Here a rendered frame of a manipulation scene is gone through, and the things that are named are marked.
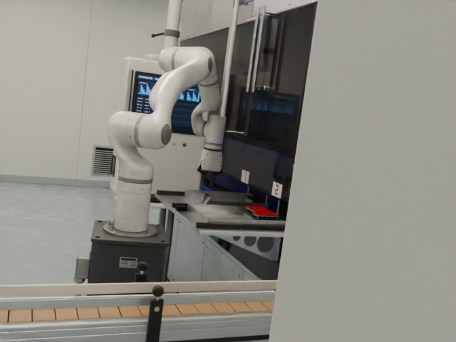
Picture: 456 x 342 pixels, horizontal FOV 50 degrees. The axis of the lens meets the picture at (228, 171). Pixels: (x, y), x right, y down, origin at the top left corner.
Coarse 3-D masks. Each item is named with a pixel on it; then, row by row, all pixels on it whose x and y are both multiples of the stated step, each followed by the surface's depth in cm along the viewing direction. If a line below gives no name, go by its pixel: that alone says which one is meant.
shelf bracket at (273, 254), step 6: (228, 240) 198; (234, 240) 199; (240, 240) 200; (276, 240) 206; (240, 246) 200; (246, 246) 202; (252, 246) 203; (276, 246) 207; (258, 252) 204; (264, 252) 205; (270, 252) 206; (276, 252) 207; (270, 258) 207; (276, 258) 207
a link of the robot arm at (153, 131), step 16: (176, 64) 190; (192, 64) 184; (208, 64) 188; (160, 80) 181; (176, 80) 182; (192, 80) 187; (160, 96) 174; (176, 96) 181; (160, 112) 168; (144, 128) 164; (160, 128) 164; (144, 144) 166; (160, 144) 166
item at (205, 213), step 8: (192, 208) 206; (200, 208) 214; (208, 208) 215; (216, 208) 217; (224, 208) 218; (232, 208) 219; (240, 208) 221; (200, 216) 196; (208, 216) 206; (216, 216) 208; (224, 216) 210; (232, 216) 212; (240, 216) 214; (264, 224) 197; (272, 224) 199; (280, 224) 200
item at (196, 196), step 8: (192, 192) 247; (200, 192) 249; (208, 192) 251; (216, 192) 252; (224, 192) 254; (232, 192) 256; (192, 200) 235; (200, 200) 224; (216, 200) 245; (224, 200) 248; (232, 200) 251; (240, 200) 254
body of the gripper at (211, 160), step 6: (204, 150) 229; (210, 150) 228; (216, 150) 229; (204, 156) 228; (210, 156) 229; (216, 156) 230; (204, 162) 229; (210, 162) 230; (216, 162) 231; (204, 168) 229; (210, 168) 230; (216, 168) 231
